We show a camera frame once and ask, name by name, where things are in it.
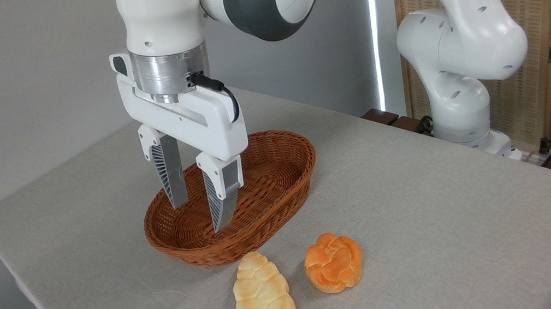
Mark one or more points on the orange round braided bread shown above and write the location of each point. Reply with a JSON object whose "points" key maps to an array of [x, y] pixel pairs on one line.
{"points": [[333, 262]]}

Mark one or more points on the dark brown wooden block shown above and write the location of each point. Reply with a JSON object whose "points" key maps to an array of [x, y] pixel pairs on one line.
{"points": [[386, 117]]}

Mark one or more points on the brown oval wicker basket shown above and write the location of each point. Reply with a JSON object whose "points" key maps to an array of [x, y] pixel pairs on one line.
{"points": [[270, 188]]}

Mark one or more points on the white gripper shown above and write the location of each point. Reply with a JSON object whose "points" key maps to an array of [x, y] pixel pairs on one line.
{"points": [[210, 123]]}

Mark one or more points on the pale long croissant bread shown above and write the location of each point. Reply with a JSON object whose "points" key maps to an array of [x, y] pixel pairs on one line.
{"points": [[265, 302]]}

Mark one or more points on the grey tablecloth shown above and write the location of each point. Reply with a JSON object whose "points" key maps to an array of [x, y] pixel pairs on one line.
{"points": [[429, 218]]}

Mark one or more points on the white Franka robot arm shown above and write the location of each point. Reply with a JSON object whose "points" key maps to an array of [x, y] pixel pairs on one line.
{"points": [[462, 42]]}

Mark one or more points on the vertical white light strip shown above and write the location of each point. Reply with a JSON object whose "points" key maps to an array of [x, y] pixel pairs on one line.
{"points": [[374, 23]]}

